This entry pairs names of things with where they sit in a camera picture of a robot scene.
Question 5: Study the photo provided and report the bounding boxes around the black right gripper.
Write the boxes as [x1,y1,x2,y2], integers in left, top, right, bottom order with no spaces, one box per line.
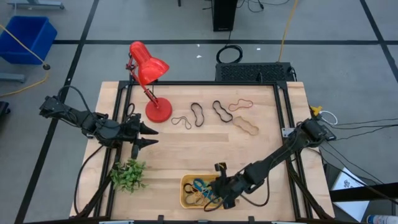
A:
[209,162,249,210]

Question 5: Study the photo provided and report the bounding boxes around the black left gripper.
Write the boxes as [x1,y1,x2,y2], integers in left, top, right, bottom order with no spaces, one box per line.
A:
[123,113,159,159]

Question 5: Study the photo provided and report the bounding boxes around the large blue rubber band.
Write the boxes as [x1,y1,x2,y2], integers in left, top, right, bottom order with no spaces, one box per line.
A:
[192,179,218,200]

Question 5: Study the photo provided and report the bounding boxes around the thin tan rubber band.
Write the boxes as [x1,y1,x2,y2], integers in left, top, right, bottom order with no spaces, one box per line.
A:
[185,192,208,207]

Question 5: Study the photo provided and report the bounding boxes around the yellow plastic bin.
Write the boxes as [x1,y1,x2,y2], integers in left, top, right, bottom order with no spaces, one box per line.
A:
[179,173,229,209]

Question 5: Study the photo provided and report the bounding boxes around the thin black rubber band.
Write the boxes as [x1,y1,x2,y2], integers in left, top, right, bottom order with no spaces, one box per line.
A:
[170,116,193,130]

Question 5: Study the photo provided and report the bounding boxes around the wide tan rubber band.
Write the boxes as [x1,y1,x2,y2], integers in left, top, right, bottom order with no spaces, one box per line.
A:
[232,116,260,136]

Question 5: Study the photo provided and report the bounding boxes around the thin red rubber band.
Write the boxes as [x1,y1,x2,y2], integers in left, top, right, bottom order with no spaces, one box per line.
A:
[228,98,254,112]

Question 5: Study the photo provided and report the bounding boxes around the blue plastic storage bin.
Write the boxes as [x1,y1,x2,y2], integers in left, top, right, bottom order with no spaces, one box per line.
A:
[0,16,58,65]

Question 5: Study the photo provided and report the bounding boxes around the green artificial plant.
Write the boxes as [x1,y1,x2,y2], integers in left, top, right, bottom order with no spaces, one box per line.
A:
[109,158,147,194]

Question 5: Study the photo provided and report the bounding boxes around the red desk lamp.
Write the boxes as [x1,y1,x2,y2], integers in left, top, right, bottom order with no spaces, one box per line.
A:
[126,40,174,123]

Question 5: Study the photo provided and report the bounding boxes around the black perforated case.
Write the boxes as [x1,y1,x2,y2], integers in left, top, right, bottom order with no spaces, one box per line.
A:
[215,62,293,83]

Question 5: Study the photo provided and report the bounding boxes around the white printed paper box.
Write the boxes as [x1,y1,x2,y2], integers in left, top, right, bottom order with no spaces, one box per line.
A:
[330,167,371,222]

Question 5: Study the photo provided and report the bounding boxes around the black computer tower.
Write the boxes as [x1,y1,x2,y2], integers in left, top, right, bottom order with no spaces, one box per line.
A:
[211,0,238,32]

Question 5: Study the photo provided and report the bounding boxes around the grey metal foot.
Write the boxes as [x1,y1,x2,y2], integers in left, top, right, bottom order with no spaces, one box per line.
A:
[0,73,25,83]

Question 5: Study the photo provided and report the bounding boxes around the black metal beam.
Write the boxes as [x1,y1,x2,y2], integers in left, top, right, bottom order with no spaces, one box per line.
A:
[329,182,398,203]

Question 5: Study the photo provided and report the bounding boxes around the white blue canister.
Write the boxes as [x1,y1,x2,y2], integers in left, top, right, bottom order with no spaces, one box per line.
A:
[366,214,398,224]

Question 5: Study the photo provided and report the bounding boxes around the grey metal stand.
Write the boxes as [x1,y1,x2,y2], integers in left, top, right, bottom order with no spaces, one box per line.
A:
[7,0,65,10]

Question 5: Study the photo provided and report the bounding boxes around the black aluminium table frame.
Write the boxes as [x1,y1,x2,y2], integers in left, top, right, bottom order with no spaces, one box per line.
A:
[70,80,335,224]

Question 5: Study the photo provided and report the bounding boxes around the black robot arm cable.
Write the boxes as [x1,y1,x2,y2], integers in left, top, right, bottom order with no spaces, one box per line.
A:
[57,85,106,215]

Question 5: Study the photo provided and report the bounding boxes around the coiled black cable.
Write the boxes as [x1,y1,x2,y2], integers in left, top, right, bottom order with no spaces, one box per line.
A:
[216,44,244,65]

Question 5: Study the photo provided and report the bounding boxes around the white looped cable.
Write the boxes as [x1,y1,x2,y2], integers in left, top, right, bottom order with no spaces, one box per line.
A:
[320,110,338,125]

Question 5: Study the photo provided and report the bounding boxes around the yellow cable with puck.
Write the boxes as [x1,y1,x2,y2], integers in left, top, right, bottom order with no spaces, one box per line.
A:
[0,24,51,98]

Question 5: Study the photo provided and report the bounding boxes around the black floor cable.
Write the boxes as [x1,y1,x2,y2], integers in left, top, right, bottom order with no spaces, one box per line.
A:
[332,118,398,141]

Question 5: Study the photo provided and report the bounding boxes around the yellow hanging cable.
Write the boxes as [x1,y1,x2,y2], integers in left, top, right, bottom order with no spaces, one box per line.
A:
[277,0,299,62]

